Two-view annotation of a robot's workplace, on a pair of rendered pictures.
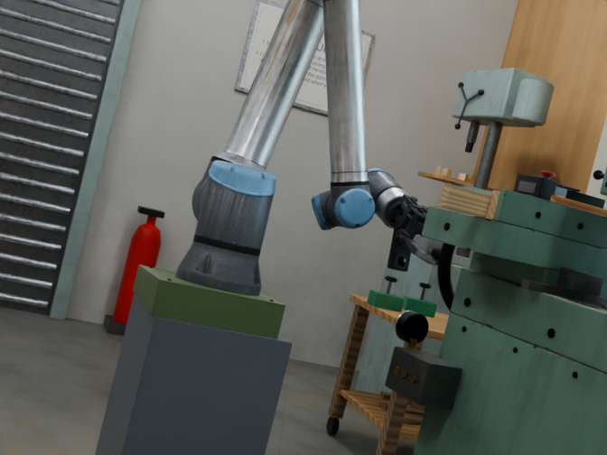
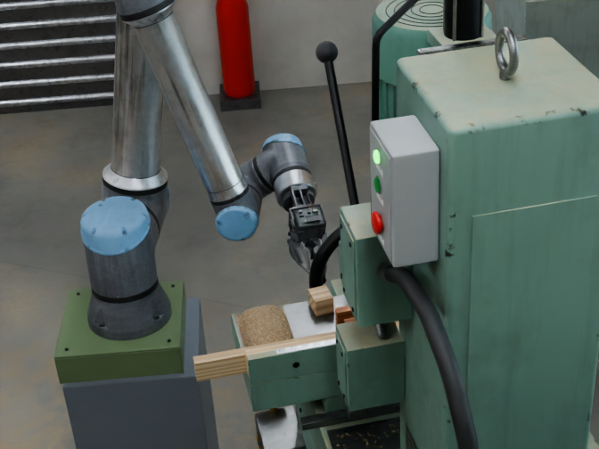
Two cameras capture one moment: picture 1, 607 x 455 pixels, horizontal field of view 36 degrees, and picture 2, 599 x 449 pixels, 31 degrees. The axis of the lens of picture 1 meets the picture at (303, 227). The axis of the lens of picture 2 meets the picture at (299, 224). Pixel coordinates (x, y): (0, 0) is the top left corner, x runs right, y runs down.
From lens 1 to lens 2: 149 cm
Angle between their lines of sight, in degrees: 34
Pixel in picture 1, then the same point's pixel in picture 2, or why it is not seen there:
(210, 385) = (135, 421)
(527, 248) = (295, 392)
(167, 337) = (80, 398)
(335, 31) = (152, 60)
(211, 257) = (104, 312)
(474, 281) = not seen: hidden behind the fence
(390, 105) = not seen: outside the picture
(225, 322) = (128, 372)
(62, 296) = not seen: hidden behind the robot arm
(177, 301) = (77, 369)
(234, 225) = (112, 282)
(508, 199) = (255, 366)
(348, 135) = (203, 159)
